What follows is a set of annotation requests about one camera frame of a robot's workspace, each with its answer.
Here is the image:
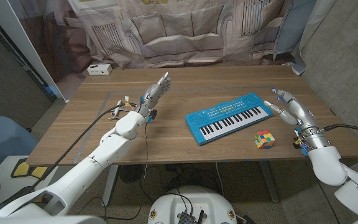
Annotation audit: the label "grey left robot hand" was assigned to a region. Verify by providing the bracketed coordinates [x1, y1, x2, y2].
[134, 72, 172, 123]

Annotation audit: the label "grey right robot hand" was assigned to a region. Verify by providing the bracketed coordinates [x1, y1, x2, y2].
[263, 88, 334, 156]

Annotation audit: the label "blue toy piano keyboard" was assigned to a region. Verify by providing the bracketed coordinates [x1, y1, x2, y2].
[185, 92, 273, 146]

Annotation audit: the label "white toy airplane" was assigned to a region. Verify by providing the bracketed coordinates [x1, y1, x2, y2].
[108, 100, 130, 121]

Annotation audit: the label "multicolour puzzle cube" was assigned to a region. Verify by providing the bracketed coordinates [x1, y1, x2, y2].
[254, 129, 277, 150]

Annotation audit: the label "white power strip box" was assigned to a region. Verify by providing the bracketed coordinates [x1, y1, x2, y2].
[86, 63, 113, 76]

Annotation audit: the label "printed sofa room backdrop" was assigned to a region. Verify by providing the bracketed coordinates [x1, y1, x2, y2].
[9, 0, 318, 71]

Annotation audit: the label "grey table leg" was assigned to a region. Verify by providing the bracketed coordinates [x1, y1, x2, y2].
[258, 161, 280, 203]

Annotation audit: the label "round black floor fan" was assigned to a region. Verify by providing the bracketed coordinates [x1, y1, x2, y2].
[119, 164, 145, 184]

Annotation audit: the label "pale cloth curtain edge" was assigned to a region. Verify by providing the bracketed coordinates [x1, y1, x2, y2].
[291, 0, 338, 76]

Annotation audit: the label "white table leg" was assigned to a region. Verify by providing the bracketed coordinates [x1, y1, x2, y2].
[101, 164, 119, 207]

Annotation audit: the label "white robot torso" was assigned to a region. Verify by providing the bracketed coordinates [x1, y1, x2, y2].
[147, 185, 238, 224]

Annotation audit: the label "black box with antenna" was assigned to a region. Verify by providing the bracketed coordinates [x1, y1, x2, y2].
[177, 210, 205, 224]

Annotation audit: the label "blue-grey padded chair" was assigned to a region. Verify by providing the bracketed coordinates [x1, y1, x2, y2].
[0, 115, 39, 170]

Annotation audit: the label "white floor mat yellow patches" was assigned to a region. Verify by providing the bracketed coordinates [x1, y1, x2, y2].
[0, 154, 62, 205]

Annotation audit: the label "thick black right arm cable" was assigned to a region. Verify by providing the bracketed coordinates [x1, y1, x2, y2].
[323, 123, 358, 137]

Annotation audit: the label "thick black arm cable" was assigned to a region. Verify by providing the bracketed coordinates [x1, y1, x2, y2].
[323, 123, 358, 137]
[3, 104, 127, 205]

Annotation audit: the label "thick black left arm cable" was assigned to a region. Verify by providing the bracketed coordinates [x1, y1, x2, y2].
[3, 104, 127, 205]

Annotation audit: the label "white door frame post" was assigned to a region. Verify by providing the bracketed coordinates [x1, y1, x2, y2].
[0, 0, 71, 103]

